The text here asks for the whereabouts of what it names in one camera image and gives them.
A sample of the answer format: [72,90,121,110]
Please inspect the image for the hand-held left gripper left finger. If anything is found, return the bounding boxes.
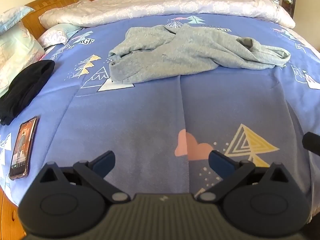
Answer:
[35,151,131,204]

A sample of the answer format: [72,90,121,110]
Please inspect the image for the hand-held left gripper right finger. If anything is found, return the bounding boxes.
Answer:
[194,150,288,203]

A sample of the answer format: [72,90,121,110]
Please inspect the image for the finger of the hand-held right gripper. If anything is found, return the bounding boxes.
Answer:
[302,131,320,156]

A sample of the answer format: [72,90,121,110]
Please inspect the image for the grey pants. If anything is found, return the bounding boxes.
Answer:
[108,23,292,85]

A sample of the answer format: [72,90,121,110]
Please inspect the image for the blue printed bed sheet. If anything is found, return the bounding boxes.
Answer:
[0,14,320,202]

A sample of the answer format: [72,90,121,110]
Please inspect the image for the smartphone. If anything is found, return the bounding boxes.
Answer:
[9,116,38,180]

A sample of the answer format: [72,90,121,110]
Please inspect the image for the black cloth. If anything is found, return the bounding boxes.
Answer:
[0,59,56,126]

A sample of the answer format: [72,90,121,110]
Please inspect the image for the large pale floral pillow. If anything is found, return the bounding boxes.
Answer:
[0,21,46,97]

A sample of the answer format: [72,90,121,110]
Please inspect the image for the small pink floral pillow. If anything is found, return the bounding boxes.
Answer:
[37,23,81,49]

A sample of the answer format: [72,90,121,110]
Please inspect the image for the white floral quilt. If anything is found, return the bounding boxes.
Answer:
[39,0,296,30]

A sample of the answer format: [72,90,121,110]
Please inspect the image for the wooden headboard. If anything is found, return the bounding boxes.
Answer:
[21,0,81,41]

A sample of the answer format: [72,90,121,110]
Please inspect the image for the light blue pillow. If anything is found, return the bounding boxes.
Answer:
[0,5,35,35]

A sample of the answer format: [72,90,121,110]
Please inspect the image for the wooden bed frame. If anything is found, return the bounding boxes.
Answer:
[0,186,27,240]

